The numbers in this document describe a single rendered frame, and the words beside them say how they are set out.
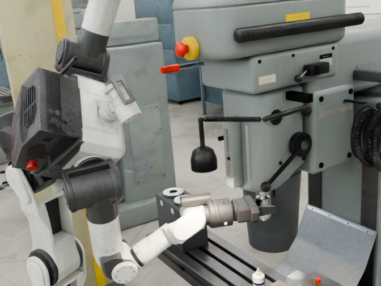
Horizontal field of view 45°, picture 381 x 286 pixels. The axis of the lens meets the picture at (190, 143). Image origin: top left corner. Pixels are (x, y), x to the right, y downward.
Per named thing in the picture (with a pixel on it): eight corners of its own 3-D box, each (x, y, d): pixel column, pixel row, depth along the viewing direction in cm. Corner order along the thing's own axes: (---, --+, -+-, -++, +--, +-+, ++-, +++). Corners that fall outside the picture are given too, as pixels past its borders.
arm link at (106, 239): (101, 291, 137) (90, 231, 126) (93, 263, 147) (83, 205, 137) (139, 280, 140) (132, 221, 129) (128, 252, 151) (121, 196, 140)
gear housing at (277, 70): (253, 96, 120) (252, 57, 117) (200, 86, 140) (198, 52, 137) (340, 75, 137) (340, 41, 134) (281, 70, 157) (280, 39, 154)
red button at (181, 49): (181, 58, 118) (180, 42, 117) (173, 57, 121) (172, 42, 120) (192, 57, 120) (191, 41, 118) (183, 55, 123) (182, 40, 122)
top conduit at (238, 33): (242, 43, 109) (241, 28, 108) (231, 42, 112) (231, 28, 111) (365, 24, 132) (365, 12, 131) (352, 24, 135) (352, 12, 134)
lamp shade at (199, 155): (187, 172, 124) (185, 150, 122) (195, 163, 130) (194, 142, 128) (213, 173, 121) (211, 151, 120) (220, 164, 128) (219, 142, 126)
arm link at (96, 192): (80, 230, 127) (72, 189, 120) (74, 212, 134) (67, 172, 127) (122, 219, 130) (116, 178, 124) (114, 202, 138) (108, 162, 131)
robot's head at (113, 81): (113, 116, 132) (121, 106, 126) (98, 90, 133) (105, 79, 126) (131, 108, 136) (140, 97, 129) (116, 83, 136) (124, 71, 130)
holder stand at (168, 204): (182, 253, 186) (178, 207, 180) (159, 232, 205) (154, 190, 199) (208, 244, 191) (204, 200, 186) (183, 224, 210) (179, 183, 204)
